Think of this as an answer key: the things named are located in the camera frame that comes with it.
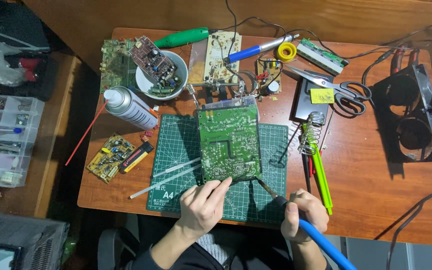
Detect thin black cable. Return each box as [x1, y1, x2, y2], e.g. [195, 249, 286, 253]
[210, 0, 289, 76]

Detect green plastic tweezers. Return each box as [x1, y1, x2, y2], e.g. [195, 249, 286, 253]
[301, 123, 334, 216]

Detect person's right hand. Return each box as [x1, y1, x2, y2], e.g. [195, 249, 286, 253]
[280, 188, 330, 244]

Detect clear compartment organizer box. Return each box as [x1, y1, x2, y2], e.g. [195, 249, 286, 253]
[0, 94, 45, 188]

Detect narrow green white circuit board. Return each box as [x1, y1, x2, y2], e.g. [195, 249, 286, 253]
[296, 37, 350, 77]

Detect beige circuit board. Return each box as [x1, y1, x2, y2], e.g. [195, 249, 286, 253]
[203, 31, 242, 84]

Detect large green circuit board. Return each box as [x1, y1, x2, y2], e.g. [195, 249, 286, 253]
[196, 104, 263, 185]

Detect person's dark clothing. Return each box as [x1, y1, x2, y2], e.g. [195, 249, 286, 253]
[125, 214, 334, 270]

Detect yellow tape roll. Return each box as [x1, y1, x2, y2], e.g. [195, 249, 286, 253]
[275, 41, 298, 63]

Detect yellow sponge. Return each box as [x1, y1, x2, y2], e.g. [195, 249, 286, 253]
[309, 88, 336, 105]

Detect metal coil iron holder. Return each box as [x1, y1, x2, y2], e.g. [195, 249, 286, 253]
[297, 111, 326, 157]

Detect small brown capacitor circuit board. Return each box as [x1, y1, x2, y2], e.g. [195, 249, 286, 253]
[256, 58, 283, 95]

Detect thick black cable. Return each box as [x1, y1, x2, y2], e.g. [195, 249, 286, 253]
[373, 179, 432, 270]

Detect white spray can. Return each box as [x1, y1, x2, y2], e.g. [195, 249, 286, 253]
[103, 86, 160, 131]

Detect blue handled soldering iron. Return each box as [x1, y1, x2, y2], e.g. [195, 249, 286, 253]
[255, 178, 358, 270]

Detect black handled scissors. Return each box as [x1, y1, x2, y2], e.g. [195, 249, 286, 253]
[285, 64, 373, 116]

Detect red handled pliers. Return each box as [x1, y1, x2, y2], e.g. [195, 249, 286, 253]
[389, 44, 420, 76]

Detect wooden side table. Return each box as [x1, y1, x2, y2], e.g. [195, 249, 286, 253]
[0, 52, 82, 219]

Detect dirty green circuit board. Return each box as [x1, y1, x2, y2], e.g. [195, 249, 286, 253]
[99, 38, 139, 95]

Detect white bowl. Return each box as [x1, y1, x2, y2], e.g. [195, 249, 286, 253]
[135, 50, 189, 101]

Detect long white plastic stick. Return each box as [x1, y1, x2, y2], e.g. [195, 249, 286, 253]
[129, 163, 203, 200]

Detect black monitor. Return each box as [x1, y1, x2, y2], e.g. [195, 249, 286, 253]
[0, 207, 70, 270]

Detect green rotary tool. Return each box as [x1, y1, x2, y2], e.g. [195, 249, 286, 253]
[153, 27, 211, 49]

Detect red spray straw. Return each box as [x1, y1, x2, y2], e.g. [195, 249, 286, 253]
[65, 100, 109, 167]

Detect person's left hand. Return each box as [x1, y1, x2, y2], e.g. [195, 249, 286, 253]
[176, 177, 233, 241]

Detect yellow circuit board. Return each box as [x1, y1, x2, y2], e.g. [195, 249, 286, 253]
[85, 133, 136, 185]

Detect black double fan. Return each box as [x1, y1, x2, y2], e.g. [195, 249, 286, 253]
[372, 63, 432, 163]

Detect black chair armrest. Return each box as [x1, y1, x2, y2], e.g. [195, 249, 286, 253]
[97, 226, 140, 270]

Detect black red probe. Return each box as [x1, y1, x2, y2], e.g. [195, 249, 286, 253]
[301, 153, 315, 194]

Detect short white plastic stick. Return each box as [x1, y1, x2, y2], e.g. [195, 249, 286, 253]
[152, 157, 202, 179]

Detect green cutting mat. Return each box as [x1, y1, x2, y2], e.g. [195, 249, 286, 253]
[146, 113, 289, 226]

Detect blue silver desoldering pump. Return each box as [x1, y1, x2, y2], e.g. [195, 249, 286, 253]
[226, 33, 300, 64]

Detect black yellow lighter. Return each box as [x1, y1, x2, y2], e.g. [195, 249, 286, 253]
[119, 141, 155, 175]

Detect metal helping hands stand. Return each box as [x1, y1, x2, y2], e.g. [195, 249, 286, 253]
[185, 65, 259, 110]

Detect clear plastic box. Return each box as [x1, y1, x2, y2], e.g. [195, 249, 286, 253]
[201, 95, 259, 113]

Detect black bag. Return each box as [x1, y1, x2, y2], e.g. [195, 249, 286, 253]
[0, 0, 52, 103]

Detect black soldering stand base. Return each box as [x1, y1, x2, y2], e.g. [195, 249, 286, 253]
[293, 70, 334, 123]

